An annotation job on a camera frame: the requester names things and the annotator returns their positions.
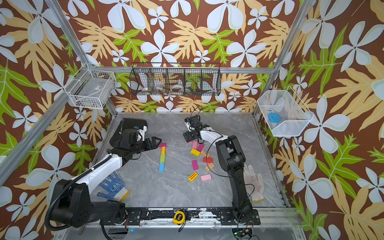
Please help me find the blue knit glove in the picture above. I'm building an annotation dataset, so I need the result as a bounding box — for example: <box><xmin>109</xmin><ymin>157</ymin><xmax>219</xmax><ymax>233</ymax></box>
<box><xmin>97</xmin><ymin>171</ymin><xmax>131</xmax><ymax>202</ymax></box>

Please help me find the white wire basket left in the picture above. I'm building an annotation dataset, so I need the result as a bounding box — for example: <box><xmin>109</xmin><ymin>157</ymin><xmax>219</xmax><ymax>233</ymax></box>
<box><xmin>65</xmin><ymin>64</ymin><xmax>117</xmax><ymax>110</ymax></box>

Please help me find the white wire basket right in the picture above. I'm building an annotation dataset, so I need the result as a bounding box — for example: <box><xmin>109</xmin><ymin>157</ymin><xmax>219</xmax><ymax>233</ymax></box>
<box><xmin>257</xmin><ymin>87</ymin><xmax>314</xmax><ymax>138</ymax></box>

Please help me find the tan wooden block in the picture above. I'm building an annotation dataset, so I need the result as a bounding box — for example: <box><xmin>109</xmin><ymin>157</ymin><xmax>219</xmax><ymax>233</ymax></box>
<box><xmin>205</xmin><ymin>163</ymin><xmax>215</xmax><ymax>172</ymax></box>

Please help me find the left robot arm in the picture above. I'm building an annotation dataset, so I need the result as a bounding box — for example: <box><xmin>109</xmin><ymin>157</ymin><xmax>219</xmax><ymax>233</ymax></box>
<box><xmin>45</xmin><ymin>126</ymin><xmax>162</xmax><ymax>231</ymax></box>

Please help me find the yellow red striped block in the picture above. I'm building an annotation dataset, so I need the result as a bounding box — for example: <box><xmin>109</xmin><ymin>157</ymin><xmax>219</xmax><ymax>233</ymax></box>
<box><xmin>188</xmin><ymin>172</ymin><xmax>199</xmax><ymax>182</ymax></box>

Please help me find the yellow tape measure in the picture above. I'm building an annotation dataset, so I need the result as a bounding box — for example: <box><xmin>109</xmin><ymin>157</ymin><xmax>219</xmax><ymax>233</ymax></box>
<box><xmin>172</xmin><ymin>211</ymin><xmax>187</xmax><ymax>226</ymax></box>

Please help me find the blue block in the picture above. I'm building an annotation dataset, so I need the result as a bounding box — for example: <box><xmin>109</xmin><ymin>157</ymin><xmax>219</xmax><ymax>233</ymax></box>
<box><xmin>159</xmin><ymin>163</ymin><xmax>165</xmax><ymax>173</ymax></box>

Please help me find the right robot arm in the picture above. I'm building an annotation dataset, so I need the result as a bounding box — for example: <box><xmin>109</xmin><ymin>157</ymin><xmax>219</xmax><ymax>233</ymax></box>
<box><xmin>183</xmin><ymin>115</ymin><xmax>253</xmax><ymax>224</ymax></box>

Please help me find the white wire basket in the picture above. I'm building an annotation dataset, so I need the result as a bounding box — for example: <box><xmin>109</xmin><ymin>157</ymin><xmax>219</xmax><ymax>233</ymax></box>
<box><xmin>65</xmin><ymin>64</ymin><xmax>117</xmax><ymax>110</ymax></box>
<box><xmin>257</xmin><ymin>87</ymin><xmax>314</xmax><ymax>138</ymax></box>

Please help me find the black plastic case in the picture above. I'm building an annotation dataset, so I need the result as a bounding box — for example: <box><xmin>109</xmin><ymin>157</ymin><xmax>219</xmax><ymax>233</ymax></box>
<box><xmin>115</xmin><ymin>118</ymin><xmax>148</xmax><ymax>134</ymax></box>

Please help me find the blue object in basket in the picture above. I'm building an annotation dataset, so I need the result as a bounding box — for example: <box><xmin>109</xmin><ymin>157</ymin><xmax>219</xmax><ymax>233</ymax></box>
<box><xmin>268</xmin><ymin>113</ymin><xmax>282</xmax><ymax>123</ymax></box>

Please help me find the black wire basket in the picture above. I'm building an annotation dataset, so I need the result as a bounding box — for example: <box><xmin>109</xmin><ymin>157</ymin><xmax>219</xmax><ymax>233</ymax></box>
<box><xmin>128</xmin><ymin>62</ymin><xmax>222</xmax><ymax>96</ymax></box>

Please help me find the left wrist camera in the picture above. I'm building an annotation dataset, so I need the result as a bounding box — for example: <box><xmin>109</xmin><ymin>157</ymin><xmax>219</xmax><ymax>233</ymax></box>
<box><xmin>134</xmin><ymin>125</ymin><xmax>147</xmax><ymax>141</ymax></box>

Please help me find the white work glove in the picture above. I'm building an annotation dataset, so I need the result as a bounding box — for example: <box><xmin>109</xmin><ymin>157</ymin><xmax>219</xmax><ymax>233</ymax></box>
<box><xmin>244</xmin><ymin>165</ymin><xmax>265</xmax><ymax>203</ymax></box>

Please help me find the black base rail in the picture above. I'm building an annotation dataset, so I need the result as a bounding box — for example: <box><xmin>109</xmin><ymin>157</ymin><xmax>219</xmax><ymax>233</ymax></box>
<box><xmin>103</xmin><ymin>207</ymin><xmax>261</xmax><ymax>227</ymax></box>

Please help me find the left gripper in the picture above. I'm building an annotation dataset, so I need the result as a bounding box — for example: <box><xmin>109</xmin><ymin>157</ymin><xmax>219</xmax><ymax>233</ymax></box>
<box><xmin>131</xmin><ymin>136</ymin><xmax>162</xmax><ymax>155</ymax></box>

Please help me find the patterned wooden block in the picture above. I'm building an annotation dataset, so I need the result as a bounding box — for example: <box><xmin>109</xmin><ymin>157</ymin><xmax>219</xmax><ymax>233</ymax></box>
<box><xmin>201</xmin><ymin>150</ymin><xmax>210</xmax><ymax>158</ymax></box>

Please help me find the light pink block bottom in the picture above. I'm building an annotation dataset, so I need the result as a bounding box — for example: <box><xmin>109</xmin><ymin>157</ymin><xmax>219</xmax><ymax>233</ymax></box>
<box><xmin>201</xmin><ymin>174</ymin><xmax>212</xmax><ymax>182</ymax></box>

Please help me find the green block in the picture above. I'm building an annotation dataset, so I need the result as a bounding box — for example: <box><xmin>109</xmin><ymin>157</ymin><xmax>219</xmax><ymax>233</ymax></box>
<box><xmin>160</xmin><ymin>155</ymin><xmax>166</xmax><ymax>163</ymax></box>

